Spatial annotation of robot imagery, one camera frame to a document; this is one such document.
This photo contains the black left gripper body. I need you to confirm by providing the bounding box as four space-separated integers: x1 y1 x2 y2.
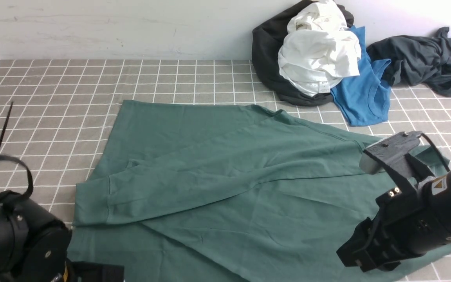
65 261 125 282

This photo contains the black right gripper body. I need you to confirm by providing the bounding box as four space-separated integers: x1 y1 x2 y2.
337 187 445 272

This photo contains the green long-sleeve top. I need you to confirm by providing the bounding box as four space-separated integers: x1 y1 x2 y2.
68 100 451 282

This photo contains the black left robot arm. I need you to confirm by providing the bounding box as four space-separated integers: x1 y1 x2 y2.
0 191 125 282

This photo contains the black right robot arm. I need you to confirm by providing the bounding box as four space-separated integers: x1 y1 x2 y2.
337 155 451 272

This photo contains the blue t-shirt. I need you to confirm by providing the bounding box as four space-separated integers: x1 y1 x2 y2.
331 26 391 127

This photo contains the grey checked tablecloth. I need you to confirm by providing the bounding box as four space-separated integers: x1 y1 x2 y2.
0 59 451 224

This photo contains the dark grey crumpled garment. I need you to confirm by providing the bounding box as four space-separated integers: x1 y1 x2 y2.
366 27 451 98

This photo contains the white garment in pile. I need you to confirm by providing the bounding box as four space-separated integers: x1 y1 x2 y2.
278 0 361 97

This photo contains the black garment in pile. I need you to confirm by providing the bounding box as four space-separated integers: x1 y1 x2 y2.
252 0 354 107

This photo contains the black right camera cable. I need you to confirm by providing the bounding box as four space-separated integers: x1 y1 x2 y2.
419 133 451 173

